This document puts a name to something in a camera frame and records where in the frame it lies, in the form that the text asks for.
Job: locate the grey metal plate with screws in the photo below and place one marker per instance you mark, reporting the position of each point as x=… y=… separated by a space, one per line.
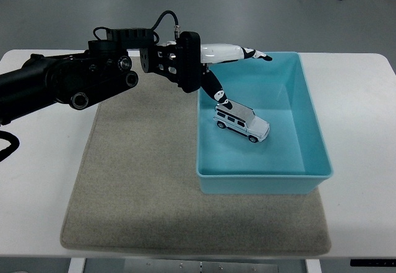
x=201 y=266

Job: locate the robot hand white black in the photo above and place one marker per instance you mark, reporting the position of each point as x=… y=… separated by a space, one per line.
x=221 y=53

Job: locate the white toy car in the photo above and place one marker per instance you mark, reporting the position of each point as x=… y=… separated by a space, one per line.
x=244 y=124

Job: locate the white table leg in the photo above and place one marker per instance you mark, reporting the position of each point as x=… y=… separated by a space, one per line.
x=75 y=266
x=313 y=266

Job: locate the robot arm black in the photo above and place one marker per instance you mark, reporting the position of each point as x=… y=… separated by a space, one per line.
x=92 y=75

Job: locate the beige fabric mat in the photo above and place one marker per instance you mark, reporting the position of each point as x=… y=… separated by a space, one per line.
x=139 y=177

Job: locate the black table control panel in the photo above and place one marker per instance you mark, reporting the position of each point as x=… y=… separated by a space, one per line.
x=372 y=262

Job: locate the blue plastic box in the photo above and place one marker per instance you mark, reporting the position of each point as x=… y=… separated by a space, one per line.
x=263 y=158

